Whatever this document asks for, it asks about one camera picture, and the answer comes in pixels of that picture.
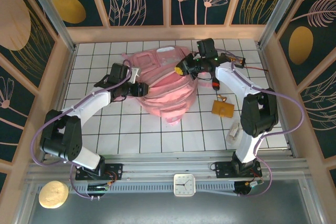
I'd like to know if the pink student backpack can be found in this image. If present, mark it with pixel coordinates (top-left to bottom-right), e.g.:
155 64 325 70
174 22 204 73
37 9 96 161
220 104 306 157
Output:
121 46 213 126

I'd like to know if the mustard yellow wallet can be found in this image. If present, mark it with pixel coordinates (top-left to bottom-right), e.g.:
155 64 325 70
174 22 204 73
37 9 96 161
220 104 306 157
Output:
212 100 235 118

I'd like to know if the small white bottle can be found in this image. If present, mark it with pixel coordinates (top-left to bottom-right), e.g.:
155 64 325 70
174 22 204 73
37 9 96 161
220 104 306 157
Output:
227 122 242 146

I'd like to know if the black battery connector board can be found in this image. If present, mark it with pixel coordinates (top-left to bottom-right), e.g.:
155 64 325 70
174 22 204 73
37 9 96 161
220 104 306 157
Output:
223 54 246 69

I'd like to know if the white square clock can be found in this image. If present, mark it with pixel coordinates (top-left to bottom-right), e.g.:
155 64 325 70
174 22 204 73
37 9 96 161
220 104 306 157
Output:
173 173 196 197

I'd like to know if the black wiring hub with connectors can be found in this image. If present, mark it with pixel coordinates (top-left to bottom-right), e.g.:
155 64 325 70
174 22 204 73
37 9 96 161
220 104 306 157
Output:
86 182 112 199
234 180 264 198

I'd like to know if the grey metal sheet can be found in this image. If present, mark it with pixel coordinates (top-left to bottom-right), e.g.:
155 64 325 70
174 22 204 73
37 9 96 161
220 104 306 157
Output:
15 179 326 224

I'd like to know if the round beige bread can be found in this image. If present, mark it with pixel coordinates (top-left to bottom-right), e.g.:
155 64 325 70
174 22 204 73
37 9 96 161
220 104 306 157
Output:
38 180 69 210

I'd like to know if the aluminium side rail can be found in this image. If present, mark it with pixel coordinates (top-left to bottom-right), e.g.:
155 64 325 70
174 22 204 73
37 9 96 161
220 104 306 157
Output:
258 45 299 156
41 45 77 162

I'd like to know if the thin red cable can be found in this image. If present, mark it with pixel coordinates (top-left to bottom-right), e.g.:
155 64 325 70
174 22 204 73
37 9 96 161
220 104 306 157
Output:
244 65 269 72

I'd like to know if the aluminium mounting rail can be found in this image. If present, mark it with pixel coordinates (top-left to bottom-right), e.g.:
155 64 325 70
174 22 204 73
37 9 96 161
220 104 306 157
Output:
27 157 309 180

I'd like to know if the aluminium frame post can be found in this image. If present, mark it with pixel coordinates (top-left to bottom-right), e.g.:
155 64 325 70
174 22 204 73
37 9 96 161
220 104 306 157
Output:
22 0 77 51
258 0 308 49

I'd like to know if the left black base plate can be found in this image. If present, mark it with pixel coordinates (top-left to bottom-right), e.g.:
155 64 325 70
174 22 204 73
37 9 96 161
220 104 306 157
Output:
75 163 123 182

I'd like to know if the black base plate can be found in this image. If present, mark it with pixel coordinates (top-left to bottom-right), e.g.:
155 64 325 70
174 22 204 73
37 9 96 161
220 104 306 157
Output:
214 161 263 179
75 163 123 182

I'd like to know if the grey slotted cable duct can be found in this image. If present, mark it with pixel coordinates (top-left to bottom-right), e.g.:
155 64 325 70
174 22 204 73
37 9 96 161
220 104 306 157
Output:
36 182 237 195

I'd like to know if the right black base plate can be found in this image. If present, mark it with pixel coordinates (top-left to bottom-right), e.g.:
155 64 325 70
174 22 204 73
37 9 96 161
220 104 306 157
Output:
214 161 263 179

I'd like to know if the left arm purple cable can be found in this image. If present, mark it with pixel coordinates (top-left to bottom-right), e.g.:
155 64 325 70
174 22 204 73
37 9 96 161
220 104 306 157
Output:
30 60 132 199

